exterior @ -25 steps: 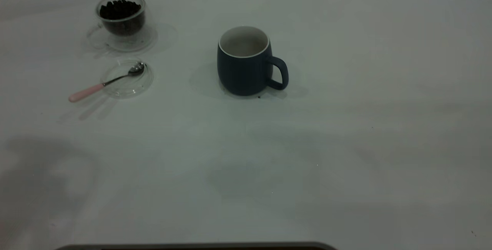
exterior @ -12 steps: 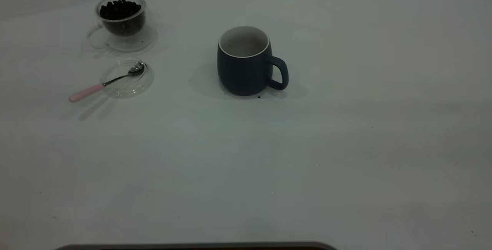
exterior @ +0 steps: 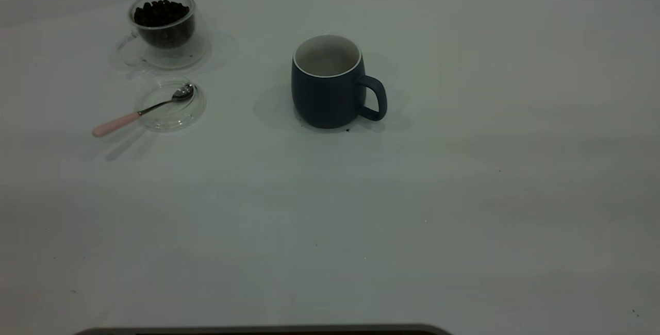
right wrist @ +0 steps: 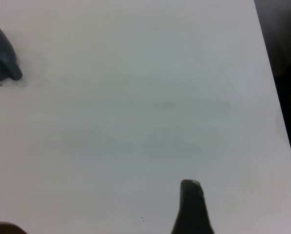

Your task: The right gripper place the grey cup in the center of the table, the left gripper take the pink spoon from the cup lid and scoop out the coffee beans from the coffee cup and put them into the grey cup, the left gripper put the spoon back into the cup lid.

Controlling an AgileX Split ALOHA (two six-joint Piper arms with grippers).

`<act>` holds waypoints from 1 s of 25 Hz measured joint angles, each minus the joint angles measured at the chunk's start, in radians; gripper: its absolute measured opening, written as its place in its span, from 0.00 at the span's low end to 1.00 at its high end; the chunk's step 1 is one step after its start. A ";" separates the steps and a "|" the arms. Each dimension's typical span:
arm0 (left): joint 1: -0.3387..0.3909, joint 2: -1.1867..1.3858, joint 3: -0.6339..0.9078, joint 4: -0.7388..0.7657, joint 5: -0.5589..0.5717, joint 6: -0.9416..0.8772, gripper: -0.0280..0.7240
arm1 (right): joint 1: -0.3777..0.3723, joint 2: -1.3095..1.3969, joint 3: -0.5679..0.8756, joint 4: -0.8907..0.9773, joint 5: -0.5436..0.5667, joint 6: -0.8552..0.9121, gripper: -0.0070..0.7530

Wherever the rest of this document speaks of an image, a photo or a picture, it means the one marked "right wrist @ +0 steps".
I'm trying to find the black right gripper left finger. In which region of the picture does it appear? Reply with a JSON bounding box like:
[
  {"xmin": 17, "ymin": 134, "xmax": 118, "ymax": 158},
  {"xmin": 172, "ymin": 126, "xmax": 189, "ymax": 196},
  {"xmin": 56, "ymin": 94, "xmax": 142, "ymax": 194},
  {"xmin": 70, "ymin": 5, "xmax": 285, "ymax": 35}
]
[{"xmin": 0, "ymin": 221, "xmax": 29, "ymax": 234}]

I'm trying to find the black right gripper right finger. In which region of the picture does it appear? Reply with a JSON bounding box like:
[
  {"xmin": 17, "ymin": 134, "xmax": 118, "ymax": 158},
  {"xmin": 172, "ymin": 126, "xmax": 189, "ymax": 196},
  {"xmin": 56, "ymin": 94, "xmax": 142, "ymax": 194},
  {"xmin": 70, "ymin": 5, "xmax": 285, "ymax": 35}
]
[{"xmin": 171, "ymin": 179, "xmax": 215, "ymax": 234}]

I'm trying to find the dark grey ceramic mug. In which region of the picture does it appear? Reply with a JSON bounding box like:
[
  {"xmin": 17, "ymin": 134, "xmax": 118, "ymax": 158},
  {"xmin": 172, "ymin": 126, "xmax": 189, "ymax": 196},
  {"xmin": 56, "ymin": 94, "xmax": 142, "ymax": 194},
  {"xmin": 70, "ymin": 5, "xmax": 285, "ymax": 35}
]
[{"xmin": 0, "ymin": 19, "xmax": 23, "ymax": 84}]

